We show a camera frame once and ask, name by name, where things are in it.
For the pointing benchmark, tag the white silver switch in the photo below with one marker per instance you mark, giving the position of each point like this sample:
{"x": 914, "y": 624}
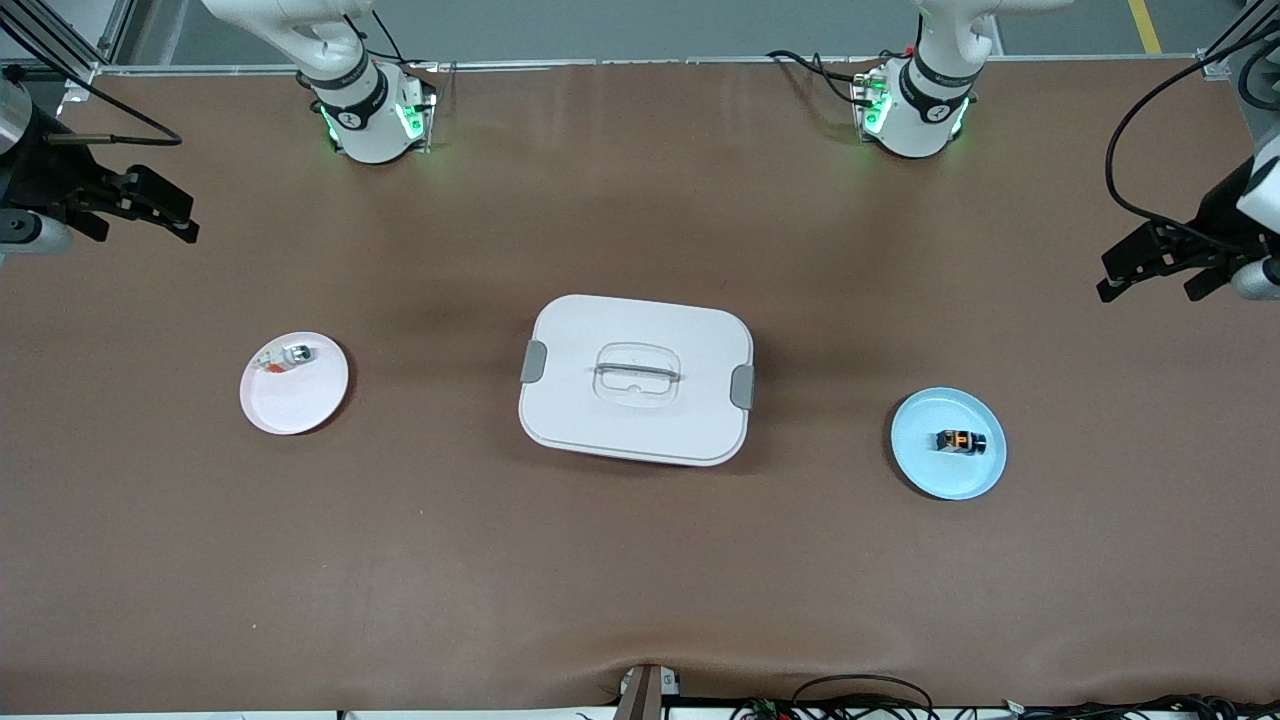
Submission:
{"x": 288, "y": 355}

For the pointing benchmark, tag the light blue round plate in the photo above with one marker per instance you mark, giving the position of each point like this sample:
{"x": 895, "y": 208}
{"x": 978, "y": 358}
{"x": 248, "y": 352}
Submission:
{"x": 925, "y": 465}

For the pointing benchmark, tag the brown table mat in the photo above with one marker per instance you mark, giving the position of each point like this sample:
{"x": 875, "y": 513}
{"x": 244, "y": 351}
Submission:
{"x": 640, "y": 560}

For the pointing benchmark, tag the pink round plate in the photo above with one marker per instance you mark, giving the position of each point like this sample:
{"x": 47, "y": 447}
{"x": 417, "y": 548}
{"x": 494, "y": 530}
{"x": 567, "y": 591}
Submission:
{"x": 295, "y": 405}

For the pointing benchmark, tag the white lidded box grey latches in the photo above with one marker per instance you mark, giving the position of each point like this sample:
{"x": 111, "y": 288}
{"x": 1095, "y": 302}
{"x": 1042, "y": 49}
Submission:
{"x": 640, "y": 420}

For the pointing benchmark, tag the aluminium frame post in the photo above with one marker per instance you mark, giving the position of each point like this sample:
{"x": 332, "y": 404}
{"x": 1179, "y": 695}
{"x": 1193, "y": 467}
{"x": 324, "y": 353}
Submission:
{"x": 1225, "y": 50}
{"x": 110, "y": 30}

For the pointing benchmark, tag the brown grey mount bracket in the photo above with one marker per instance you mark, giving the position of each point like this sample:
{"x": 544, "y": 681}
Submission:
{"x": 645, "y": 690}

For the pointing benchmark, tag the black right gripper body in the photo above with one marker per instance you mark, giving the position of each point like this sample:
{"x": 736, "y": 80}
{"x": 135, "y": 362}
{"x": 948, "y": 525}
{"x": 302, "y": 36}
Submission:
{"x": 42, "y": 170}

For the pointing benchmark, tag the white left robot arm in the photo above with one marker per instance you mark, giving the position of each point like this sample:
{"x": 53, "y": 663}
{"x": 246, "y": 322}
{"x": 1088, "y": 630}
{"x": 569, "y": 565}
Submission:
{"x": 920, "y": 120}

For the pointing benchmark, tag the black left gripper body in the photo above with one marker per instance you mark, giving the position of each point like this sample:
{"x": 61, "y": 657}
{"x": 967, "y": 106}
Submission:
{"x": 1222, "y": 218}

